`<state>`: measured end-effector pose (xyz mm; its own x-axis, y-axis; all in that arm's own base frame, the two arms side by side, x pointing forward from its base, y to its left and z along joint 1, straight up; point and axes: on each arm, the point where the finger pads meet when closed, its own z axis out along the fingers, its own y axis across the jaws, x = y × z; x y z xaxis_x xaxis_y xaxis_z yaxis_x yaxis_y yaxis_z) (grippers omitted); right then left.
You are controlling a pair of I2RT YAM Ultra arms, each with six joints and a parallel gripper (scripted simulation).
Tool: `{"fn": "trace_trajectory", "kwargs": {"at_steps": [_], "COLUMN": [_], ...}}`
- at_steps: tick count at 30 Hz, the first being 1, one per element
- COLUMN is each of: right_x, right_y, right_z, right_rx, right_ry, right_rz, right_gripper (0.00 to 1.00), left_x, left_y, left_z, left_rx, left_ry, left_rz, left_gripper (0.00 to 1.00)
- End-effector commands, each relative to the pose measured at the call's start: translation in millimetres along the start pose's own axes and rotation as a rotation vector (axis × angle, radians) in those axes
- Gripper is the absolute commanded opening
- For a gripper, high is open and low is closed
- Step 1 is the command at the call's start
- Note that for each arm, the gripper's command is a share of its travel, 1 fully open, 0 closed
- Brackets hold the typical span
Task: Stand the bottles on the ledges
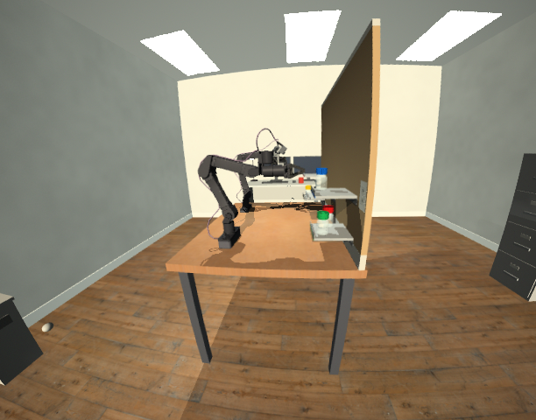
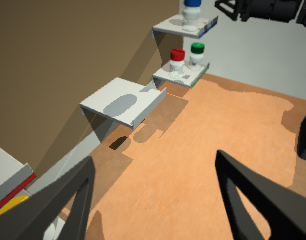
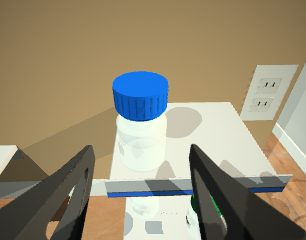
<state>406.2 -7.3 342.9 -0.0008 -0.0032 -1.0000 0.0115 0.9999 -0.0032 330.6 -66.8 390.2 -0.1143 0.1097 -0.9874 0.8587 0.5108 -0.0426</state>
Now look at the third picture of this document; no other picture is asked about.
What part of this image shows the white bottle with green cap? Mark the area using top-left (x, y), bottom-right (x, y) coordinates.
top-left (185, 195), bottom-right (222, 240)

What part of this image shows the white bottle with red cap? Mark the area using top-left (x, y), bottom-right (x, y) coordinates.
top-left (130, 196), bottom-right (159, 220)

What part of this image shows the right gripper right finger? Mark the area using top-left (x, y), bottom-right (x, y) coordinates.
top-left (189, 144), bottom-right (306, 240)

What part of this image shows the white bottle with blue cap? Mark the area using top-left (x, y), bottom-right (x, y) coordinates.
top-left (112, 71), bottom-right (168, 172)

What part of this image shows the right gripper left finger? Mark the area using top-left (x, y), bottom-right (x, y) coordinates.
top-left (0, 145), bottom-right (95, 240)

